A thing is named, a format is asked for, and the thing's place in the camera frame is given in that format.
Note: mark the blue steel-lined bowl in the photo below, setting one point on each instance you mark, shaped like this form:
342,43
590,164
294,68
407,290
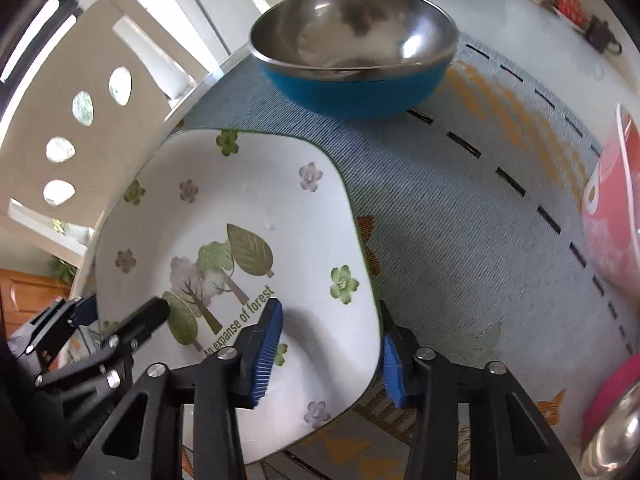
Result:
350,95

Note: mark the green potted plant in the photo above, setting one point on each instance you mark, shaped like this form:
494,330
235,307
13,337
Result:
62,260

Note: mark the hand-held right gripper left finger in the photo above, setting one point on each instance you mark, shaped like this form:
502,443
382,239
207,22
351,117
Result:
267,345

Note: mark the red teacup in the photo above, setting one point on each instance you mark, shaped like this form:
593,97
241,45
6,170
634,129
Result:
570,7

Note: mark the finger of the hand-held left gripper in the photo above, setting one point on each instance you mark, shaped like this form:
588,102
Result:
52,330
147,317

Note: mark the dark brown teapot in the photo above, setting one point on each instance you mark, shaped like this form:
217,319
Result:
600,35

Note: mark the white chair with oval holes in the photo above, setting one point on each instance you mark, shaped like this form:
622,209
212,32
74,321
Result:
100,35

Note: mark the wooden cabinet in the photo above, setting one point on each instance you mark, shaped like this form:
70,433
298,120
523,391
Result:
25,300

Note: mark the white floral square plate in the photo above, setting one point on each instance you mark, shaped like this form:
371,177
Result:
250,200

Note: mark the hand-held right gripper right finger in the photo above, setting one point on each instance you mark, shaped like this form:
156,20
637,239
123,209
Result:
394,370

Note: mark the blue woven placemat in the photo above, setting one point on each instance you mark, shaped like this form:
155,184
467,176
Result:
450,210

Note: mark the pink steel-lined bowl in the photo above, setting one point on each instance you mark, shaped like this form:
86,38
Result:
617,390

